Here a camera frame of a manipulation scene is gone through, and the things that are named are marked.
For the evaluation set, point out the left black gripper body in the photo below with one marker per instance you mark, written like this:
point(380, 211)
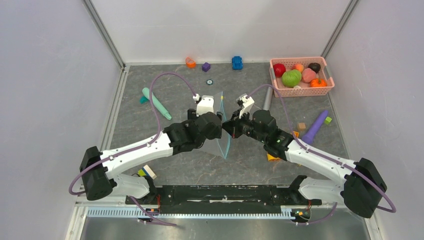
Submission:
point(216, 134)

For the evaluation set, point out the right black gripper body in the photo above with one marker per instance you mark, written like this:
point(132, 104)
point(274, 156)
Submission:
point(244, 126)

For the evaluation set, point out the clear zip top bag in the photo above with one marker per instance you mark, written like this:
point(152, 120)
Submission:
point(218, 146)

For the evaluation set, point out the green toy cabbage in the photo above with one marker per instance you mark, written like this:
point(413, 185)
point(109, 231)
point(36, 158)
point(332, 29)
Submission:
point(291, 78)

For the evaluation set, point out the pink plastic basket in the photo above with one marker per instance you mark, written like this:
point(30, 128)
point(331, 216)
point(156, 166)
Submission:
point(305, 90)

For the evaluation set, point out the red toy apple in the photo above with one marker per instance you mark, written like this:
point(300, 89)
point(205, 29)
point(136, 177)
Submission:
point(279, 69)

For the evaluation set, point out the orange toy pumpkin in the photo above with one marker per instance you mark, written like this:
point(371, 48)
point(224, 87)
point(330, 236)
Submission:
point(318, 83)

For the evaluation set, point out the pink toy peach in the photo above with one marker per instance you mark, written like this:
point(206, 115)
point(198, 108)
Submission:
point(308, 75)

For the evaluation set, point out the orange peach toy fruit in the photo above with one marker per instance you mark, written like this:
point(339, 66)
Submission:
point(299, 67)

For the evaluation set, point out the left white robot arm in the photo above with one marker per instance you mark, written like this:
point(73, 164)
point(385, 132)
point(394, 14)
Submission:
point(102, 173)

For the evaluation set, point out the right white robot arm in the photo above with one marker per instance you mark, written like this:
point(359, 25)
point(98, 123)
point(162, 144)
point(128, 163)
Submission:
point(357, 184)

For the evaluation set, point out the grey toy microphone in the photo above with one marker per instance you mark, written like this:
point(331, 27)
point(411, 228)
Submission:
point(268, 99)

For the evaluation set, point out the yellow toy brick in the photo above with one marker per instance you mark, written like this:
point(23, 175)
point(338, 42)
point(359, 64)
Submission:
point(271, 158)

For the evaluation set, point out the small wooden cube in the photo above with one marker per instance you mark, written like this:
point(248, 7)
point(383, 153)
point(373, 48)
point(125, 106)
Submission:
point(301, 126)

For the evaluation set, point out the purple toy microphone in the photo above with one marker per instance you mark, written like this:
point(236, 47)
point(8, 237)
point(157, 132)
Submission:
point(309, 136)

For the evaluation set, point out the white blue green block stack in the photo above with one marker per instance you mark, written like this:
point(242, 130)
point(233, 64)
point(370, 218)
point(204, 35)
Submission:
point(146, 171)

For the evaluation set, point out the mint green toy microphone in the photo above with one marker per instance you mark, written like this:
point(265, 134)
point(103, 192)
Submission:
point(157, 104)

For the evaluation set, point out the small green cube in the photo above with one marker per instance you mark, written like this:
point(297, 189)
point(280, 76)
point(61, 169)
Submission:
point(328, 120)

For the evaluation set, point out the blue toy car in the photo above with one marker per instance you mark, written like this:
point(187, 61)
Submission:
point(237, 63)

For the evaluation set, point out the purple toy cube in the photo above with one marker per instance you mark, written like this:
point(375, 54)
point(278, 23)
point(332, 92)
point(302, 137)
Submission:
point(206, 67)

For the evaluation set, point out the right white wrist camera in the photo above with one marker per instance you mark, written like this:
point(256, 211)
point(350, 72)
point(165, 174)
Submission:
point(245, 104)

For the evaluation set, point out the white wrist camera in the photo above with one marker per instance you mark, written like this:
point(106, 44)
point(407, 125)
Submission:
point(245, 104)
point(204, 104)

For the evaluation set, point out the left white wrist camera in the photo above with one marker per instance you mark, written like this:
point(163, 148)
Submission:
point(204, 104)

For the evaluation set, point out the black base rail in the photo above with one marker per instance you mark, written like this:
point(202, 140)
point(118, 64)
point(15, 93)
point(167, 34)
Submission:
point(225, 199)

